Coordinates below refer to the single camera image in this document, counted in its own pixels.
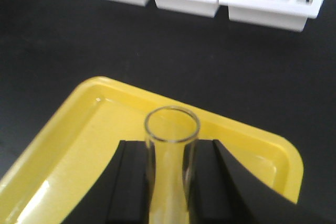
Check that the clear glass test tube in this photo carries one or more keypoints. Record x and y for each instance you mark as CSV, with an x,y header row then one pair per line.
x,y
171,134

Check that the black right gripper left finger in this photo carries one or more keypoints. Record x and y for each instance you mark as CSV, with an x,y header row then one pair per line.
x,y
120,194

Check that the white bin right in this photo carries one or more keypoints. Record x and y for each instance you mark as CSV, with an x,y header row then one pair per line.
x,y
284,14

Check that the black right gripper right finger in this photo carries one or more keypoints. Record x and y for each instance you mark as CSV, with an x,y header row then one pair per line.
x,y
225,191

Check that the yellow plastic tray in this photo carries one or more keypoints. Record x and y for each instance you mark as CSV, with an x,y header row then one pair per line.
x,y
68,155

